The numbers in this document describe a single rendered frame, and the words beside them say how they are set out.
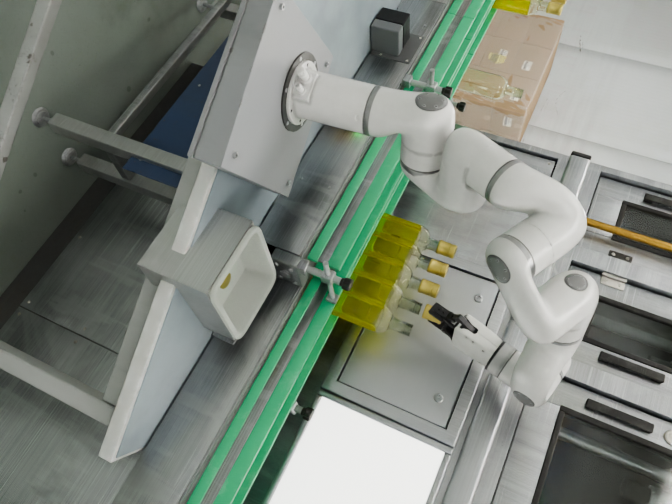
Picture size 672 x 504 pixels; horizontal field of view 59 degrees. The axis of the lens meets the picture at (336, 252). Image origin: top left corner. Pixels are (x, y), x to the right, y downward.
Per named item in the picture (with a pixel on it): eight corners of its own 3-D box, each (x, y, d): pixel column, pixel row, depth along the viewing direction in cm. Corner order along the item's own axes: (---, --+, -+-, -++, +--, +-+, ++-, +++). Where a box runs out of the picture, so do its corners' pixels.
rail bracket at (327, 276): (303, 293, 138) (351, 313, 134) (292, 257, 123) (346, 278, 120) (309, 283, 139) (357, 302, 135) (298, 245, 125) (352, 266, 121)
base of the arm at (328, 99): (272, 104, 108) (350, 125, 104) (295, 40, 109) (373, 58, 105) (298, 132, 123) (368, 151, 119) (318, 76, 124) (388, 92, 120)
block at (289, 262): (275, 279, 138) (301, 290, 136) (267, 259, 130) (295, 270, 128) (282, 267, 140) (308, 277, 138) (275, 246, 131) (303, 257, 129)
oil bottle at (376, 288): (316, 285, 146) (396, 316, 140) (314, 273, 142) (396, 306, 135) (326, 266, 149) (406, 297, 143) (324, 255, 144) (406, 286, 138)
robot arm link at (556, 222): (476, 181, 94) (546, 235, 86) (537, 143, 98) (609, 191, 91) (469, 236, 105) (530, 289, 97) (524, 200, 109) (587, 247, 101)
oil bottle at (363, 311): (305, 304, 144) (387, 338, 138) (302, 294, 139) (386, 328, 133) (316, 285, 146) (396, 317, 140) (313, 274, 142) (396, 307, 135)
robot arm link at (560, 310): (527, 269, 115) (470, 310, 110) (546, 192, 99) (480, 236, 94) (596, 326, 106) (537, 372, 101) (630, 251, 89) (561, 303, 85)
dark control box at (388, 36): (369, 49, 161) (398, 57, 159) (368, 25, 154) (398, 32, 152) (381, 30, 165) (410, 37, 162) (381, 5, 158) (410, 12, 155)
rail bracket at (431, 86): (399, 88, 155) (448, 102, 151) (399, 67, 149) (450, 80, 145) (405, 78, 157) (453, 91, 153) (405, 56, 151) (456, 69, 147)
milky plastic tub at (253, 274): (205, 328, 127) (239, 344, 125) (171, 279, 108) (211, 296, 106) (245, 263, 135) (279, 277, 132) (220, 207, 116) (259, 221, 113)
